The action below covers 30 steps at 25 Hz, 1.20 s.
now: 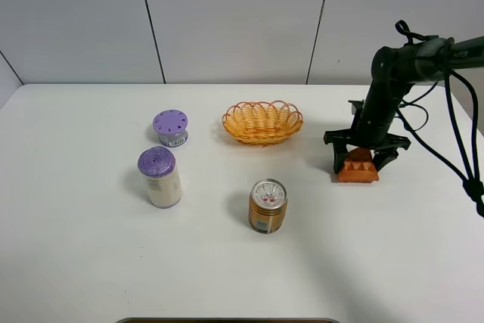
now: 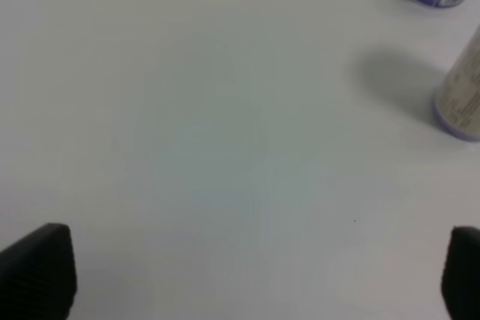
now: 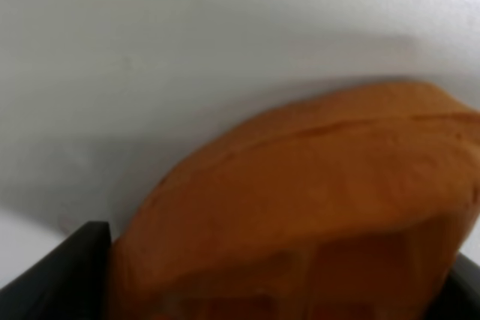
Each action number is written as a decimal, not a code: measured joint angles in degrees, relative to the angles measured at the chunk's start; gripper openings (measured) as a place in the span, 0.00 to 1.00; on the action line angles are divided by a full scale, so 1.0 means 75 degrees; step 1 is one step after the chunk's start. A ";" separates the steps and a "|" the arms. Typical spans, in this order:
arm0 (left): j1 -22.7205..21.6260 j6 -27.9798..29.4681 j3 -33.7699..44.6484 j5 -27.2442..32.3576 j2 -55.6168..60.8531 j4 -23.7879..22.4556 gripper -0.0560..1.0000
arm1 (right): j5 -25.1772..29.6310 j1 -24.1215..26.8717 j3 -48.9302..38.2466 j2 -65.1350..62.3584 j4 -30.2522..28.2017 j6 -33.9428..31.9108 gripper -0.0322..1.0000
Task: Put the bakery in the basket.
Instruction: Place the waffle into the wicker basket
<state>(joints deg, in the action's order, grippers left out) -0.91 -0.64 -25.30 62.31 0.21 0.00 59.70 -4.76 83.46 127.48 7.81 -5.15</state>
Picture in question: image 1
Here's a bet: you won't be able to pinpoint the purple white bag roll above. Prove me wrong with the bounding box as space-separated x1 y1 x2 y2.
137 146 182 209

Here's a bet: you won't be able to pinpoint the purple lidded air freshener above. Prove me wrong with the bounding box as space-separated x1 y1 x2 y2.
152 109 188 148

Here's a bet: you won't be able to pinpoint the black cable bundle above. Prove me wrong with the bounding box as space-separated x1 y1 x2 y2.
395 20 484 219

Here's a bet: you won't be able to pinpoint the orange waffle slice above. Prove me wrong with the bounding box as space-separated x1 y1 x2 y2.
336 148 379 183

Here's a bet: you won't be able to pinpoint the orange wicker basket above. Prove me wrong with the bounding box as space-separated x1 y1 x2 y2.
222 100 304 146

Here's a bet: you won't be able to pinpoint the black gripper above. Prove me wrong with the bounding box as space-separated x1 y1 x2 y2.
323 100 411 174

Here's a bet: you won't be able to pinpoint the orange beverage can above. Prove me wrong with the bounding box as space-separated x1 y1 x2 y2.
248 179 287 234

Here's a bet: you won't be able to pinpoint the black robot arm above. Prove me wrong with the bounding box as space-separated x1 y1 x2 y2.
324 36 483 173

